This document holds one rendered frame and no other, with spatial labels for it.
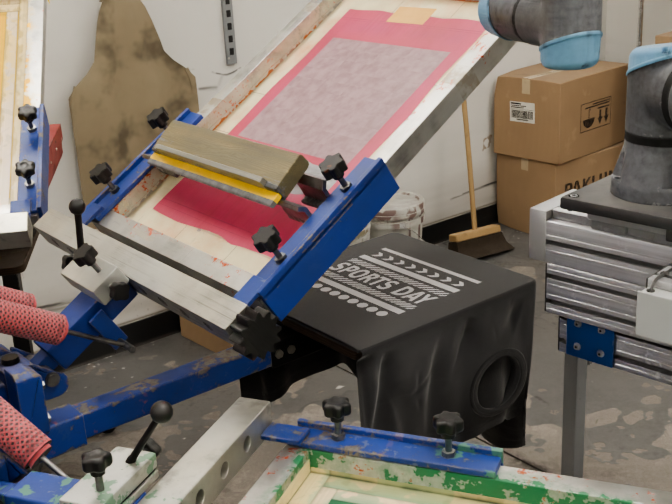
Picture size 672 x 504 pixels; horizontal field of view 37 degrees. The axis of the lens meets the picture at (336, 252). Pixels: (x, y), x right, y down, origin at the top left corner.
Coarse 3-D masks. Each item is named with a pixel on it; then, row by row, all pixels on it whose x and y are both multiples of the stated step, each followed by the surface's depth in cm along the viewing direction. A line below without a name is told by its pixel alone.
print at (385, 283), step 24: (336, 264) 221; (360, 264) 221; (384, 264) 220; (408, 264) 219; (432, 264) 218; (336, 288) 208; (360, 288) 208; (384, 288) 207; (408, 288) 206; (432, 288) 206; (456, 288) 205; (384, 312) 195
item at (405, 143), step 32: (320, 0) 216; (288, 32) 212; (256, 64) 209; (480, 64) 172; (224, 96) 206; (448, 96) 169; (416, 128) 166; (384, 160) 164; (96, 224) 196; (128, 224) 189; (160, 256) 178; (192, 256) 171; (224, 288) 163
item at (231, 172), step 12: (156, 144) 189; (168, 156) 188; (180, 156) 182; (192, 156) 179; (204, 168) 179; (216, 168) 173; (228, 168) 170; (240, 180) 170; (252, 180) 165; (264, 180) 164
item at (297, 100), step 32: (352, 32) 207; (384, 32) 200; (320, 64) 204; (352, 64) 197; (288, 96) 201; (320, 96) 195; (256, 128) 198; (288, 128) 192; (192, 192) 193; (224, 192) 187; (192, 224) 185
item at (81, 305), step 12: (132, 288) 170; (84, 300) 168; (120, 300) 169; (72, 312) 167; (84, 312) 165; (96, 312) 166; (108, 312) 168; (120, 312) 169; (72, 324) 164; (84, 324) 166; (72, 336) 165; (48, 348) 163; (60, 348) 164; (72, 348) 165; (84, 348) 167; (60, 360) 164; (72, 360) 166
